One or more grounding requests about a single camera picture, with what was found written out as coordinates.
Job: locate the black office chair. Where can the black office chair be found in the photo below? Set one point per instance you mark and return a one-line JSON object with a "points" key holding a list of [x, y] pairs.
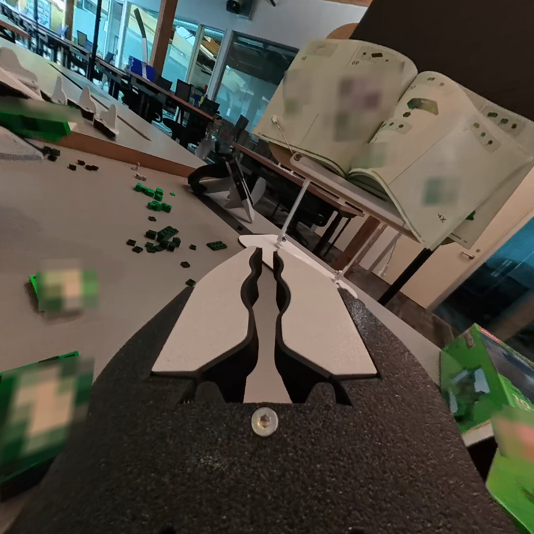
{"points": [[308, 212]]}

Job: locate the scattered dark green lego pieces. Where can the scattered dark green lego pieces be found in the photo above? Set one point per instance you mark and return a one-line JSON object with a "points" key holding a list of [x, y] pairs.
{"points": [[162, 240]]}

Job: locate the green lego creeper head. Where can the green lego creeper head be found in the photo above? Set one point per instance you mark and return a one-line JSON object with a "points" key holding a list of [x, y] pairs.
{"points": [[21, 475]]}

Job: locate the spare hand-held gripper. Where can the spare hand-held gripper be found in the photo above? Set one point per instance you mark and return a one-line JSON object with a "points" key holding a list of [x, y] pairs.
{"points": [[225, 183]]}

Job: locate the green lego assembly white brick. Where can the green lego assembly white brick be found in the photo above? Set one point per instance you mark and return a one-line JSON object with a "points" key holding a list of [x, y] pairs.
{"points": [[46, 130]]}

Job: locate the open lego instruction booklet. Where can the open lego instruction booklet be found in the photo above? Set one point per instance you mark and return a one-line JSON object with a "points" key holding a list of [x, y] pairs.
{"points": [[459, 137]]}

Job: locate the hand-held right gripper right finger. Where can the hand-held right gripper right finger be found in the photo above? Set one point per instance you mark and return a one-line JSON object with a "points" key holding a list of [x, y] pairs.
{"points": [[325, 329]]}

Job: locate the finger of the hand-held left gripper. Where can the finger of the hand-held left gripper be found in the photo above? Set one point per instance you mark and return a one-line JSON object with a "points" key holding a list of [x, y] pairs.
{"points": [[16, 146]]}

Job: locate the dark green lego plate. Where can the dark green lego plate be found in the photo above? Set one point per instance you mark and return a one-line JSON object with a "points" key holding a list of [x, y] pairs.
{"points": [[217, 245]]}

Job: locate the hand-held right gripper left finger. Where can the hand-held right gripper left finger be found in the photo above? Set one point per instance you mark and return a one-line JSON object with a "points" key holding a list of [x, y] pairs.
{"points": [[204, 329]]}

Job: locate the scattered bright green lego pieces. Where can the scattered bright green lego pieces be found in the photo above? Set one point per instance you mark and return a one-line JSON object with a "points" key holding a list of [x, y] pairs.
{"points": [[154, 198]]}

